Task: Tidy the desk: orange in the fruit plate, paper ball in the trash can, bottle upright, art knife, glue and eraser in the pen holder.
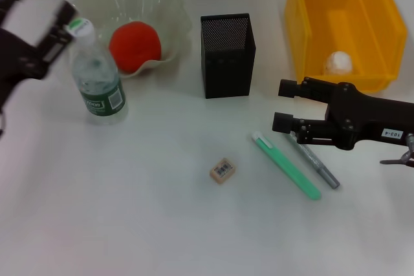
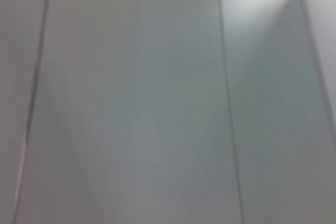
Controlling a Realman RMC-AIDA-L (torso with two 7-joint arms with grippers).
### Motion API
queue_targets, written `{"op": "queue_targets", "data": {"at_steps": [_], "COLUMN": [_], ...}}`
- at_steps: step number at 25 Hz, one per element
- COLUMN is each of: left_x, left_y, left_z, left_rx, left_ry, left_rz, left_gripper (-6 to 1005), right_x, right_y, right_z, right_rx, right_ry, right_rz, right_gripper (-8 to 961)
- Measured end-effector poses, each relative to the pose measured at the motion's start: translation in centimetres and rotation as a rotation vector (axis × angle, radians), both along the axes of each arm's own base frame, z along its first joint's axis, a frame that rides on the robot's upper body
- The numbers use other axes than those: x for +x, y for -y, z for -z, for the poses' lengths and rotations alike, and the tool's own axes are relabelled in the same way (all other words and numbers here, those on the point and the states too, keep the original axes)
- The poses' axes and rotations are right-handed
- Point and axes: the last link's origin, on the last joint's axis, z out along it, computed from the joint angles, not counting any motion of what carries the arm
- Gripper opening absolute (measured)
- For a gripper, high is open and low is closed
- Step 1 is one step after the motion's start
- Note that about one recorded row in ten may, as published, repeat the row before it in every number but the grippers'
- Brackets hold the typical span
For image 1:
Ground silver marker pen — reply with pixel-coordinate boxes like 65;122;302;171
285;131;341;190

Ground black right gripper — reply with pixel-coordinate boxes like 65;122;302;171
272;76;414;151

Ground green pen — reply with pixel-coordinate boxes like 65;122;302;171
251;131;322;200

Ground white paper ball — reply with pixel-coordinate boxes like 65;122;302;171
324;50;354;75

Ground yellow plastic bin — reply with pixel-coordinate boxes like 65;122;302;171
284;0;408;93

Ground black mesh pen holder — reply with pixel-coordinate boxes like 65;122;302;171
200;13;257;100

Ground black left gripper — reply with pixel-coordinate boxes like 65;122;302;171
0;0;81;111

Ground beige eraser with barcode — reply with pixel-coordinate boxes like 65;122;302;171
209;157;235;186

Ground clear green-label water bottle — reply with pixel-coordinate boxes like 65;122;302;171
66;17;129;125

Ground red round ball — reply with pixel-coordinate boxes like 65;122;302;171
108;21;162;73

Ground clear wavy glass fruit plate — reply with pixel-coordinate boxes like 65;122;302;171
61;0;191;80

